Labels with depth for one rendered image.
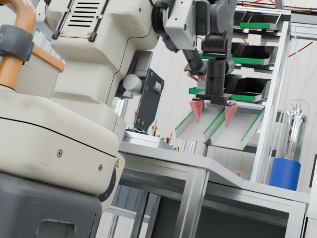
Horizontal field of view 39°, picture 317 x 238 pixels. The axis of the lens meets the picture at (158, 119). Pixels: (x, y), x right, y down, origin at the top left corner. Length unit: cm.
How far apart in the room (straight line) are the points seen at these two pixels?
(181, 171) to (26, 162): 68
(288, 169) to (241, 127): 74
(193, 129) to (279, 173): 84
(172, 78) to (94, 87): 562
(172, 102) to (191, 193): 536
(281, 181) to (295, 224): 100
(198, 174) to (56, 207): 59
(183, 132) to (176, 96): 474
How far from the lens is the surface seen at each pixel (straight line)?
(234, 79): 199
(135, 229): 313
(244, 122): 192
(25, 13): 78
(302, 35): 313
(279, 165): 257
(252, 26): 194
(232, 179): 143
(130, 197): 391
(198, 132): 183
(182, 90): 657
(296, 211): 156
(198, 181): 123
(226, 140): 180
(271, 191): 155
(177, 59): 681
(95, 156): 78
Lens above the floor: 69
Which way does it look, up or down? 11 degrees up
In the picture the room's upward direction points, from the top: 14 degrees clockwise
